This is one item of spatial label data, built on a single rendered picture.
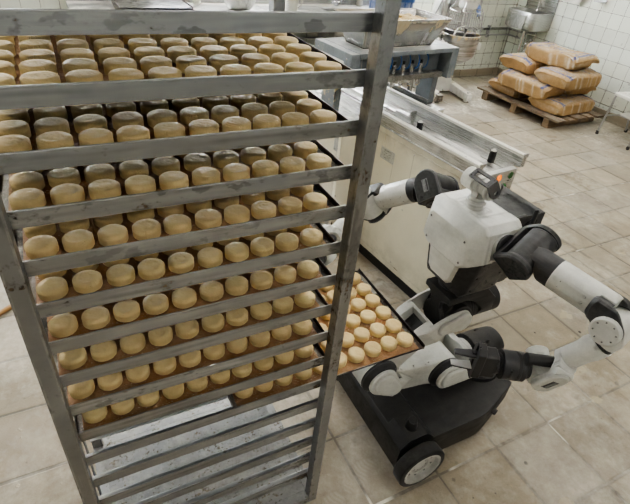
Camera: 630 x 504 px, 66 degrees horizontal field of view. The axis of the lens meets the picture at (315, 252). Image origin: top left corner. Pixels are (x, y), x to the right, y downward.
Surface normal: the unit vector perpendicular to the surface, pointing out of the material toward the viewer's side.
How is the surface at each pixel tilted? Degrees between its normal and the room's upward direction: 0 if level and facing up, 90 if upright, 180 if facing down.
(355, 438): 0
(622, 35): 90
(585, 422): 0
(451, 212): 46
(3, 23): 90
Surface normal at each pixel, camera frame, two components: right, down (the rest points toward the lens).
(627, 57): -0.89, 0.19
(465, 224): -0.58, -0.43
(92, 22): 0.44, 0.55
